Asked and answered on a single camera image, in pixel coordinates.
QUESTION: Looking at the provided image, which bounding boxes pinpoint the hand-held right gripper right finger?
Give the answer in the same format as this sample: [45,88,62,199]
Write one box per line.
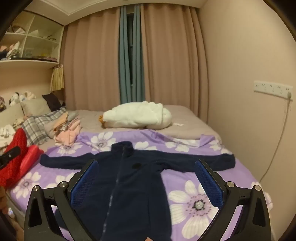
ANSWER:
[194,159,271,241]

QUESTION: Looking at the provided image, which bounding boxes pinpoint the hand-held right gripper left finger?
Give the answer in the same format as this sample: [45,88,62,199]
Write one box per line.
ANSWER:
[24,159,100,241]

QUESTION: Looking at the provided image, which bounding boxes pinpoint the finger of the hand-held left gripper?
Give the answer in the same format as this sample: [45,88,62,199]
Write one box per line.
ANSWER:
[0,146,22,169]

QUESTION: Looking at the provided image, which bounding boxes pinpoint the navy fleece jacket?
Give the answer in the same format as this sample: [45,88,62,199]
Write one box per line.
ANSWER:
[40,141,236,241]

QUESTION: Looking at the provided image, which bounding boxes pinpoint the pile of pink clothes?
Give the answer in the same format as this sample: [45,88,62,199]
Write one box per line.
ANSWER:
[53,112,81,147]

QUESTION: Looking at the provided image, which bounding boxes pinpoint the clothes on shelf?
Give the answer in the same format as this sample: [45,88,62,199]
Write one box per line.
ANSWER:
[0,42,22,59]

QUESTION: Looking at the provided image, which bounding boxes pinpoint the red puffer jacket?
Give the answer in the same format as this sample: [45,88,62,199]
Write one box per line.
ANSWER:
[0,127,44,189]

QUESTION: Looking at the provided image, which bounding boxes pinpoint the white crumpled garment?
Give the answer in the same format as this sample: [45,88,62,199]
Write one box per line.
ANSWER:
[0,124,16,149]

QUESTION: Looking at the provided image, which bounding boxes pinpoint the purple floral blanket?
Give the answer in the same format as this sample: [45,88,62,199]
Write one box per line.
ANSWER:
[6,130,273,241]

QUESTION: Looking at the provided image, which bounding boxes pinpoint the beige pillow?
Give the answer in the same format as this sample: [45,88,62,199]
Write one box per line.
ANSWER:
[21,97,51,116]

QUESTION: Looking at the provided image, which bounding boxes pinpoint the plush toys group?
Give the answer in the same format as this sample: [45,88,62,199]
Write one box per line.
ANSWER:
[9,91,36,106]

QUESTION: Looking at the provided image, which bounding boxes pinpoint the dark brown pillow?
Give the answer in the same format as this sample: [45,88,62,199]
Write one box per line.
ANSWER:
[42,93,66,112]

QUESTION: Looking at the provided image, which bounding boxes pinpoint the grey bed sheet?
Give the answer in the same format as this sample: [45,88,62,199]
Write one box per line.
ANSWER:
[67,104,220,142]

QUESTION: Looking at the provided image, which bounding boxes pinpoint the white goose plush toy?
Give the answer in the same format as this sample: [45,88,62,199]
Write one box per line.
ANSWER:
[99,101,173,130]

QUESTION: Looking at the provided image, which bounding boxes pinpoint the yellow fringed cloth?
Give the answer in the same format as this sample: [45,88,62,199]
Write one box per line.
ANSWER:
[50,65,65,91]

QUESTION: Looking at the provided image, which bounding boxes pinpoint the pink curtain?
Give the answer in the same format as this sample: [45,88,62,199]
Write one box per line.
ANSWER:
[140,3,210,114]
[60,6,122,112]

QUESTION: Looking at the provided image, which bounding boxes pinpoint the teal curtain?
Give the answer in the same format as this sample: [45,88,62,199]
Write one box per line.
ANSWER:
[118,5,145,105]

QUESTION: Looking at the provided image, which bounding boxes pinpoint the white power cable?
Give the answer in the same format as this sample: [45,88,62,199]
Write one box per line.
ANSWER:
[259,93,292,182]

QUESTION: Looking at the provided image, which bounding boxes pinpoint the white wall shelf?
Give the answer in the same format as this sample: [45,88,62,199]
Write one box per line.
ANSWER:
[0,10,65,70]

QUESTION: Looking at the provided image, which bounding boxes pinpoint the white wall power strip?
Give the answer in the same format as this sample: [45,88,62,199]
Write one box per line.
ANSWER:
[254,80,293,100]

